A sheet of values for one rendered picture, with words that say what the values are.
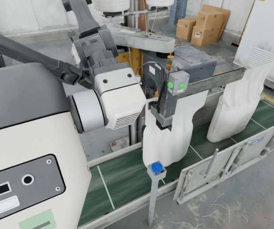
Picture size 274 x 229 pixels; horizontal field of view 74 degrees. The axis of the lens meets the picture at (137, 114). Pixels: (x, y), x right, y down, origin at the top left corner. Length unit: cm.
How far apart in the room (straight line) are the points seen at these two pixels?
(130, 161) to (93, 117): 126
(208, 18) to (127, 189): 452
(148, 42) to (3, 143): 75
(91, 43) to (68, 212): 39
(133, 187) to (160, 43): 105
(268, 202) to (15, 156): 211
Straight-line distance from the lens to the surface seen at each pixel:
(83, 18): 61
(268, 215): 215
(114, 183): 152
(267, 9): 376
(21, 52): 81
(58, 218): 39
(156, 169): 101
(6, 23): 592
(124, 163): 161
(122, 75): 40
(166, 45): 91
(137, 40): 96
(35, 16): 585
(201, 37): 527
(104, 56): 46
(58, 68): 82
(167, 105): 92
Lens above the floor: 170
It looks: 40 degrees down
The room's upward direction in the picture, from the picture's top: straight up
